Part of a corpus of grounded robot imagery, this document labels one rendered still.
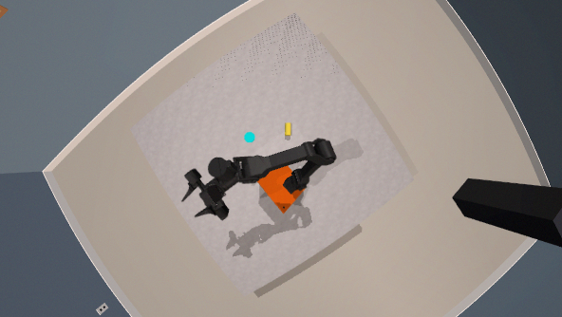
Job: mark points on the cyan circle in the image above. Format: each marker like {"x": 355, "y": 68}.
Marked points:
{"x": 249, "y": 137}

